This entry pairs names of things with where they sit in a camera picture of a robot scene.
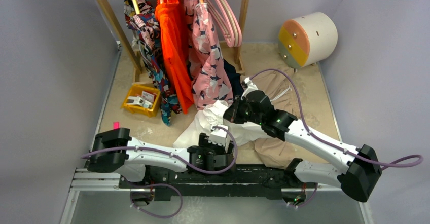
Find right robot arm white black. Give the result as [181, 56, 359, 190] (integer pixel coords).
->
[223, 90, 382, 202]

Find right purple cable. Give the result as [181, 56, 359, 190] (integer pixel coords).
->
[248, 68, 424, 169]

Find orange mesh shorts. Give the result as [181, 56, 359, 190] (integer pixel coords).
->
[155, 0, 194, 114]

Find beige shorts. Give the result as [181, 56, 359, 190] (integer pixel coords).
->
[240, 64, 320, 169]

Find wooden clothes rack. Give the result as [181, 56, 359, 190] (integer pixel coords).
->
[96, 0, 249, 85]

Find yellow plastic bin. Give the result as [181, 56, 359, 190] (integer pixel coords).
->
[121, 84, 161, 117]

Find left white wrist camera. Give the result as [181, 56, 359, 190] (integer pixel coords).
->
[208, 124, 230, 150]

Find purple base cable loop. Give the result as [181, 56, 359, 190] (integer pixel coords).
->
[129, 182, 184, 219]

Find navy blue shorts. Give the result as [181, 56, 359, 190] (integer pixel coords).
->
[224, 59, 244, 97]

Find pink shark print shorts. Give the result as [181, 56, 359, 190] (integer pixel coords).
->
[184, 0, 233, 110]

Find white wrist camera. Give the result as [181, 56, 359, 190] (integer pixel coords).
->
[241, 77, 258, 96]
[208, 124, 230, 150]

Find pink wooden hanger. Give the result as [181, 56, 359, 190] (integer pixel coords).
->
[198, 0, 236, 47]
[201, 0, 244, 48]

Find white item in bin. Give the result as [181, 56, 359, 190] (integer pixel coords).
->
[125, 96, 153, 109]

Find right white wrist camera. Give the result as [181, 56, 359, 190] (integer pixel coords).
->
[241, 77, 258, 96]

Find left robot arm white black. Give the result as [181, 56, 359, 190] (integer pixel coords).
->
[81, 126, 238, 188]

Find comic print shorts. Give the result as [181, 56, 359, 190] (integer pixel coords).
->
[124, 0, 182, 126]

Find round white drawer cabinet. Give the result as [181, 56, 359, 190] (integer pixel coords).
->
[278, 12, 338, 71]

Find white shorts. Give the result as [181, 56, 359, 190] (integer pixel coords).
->
[173, 100, 270, 148]

